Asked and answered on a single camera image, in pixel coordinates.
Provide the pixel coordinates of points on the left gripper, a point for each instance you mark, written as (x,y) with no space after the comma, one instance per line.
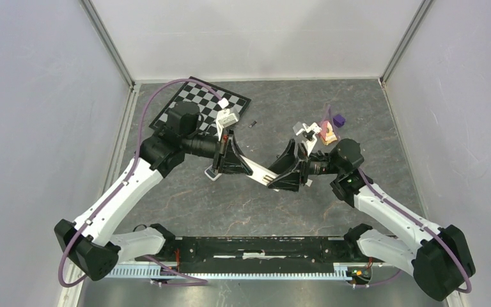
(233,162)

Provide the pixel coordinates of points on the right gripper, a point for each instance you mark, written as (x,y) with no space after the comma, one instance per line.
(287,162)

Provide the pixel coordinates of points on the long white remote control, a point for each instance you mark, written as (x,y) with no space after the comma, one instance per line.
(260,174)

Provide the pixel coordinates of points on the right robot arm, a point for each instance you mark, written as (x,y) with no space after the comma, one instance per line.
(438,258)

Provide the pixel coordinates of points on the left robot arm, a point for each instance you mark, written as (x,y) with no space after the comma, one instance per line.
(90,241)

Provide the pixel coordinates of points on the short white remote control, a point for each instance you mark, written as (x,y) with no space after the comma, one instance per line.
(212,174)

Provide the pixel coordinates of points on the red and yellow block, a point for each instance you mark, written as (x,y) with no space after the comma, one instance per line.
(327,133)

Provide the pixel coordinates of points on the black and grey chessboard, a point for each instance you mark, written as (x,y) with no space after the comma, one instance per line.
(206,101)

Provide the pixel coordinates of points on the purple cube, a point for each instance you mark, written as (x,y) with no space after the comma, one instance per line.
(339,120)

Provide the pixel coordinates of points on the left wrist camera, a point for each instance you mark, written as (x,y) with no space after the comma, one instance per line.
(226,117)

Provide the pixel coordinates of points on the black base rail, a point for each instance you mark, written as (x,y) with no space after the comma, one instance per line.
(260,254)

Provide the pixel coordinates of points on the white slotted cable duct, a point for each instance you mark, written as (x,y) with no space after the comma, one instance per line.
(153,271)

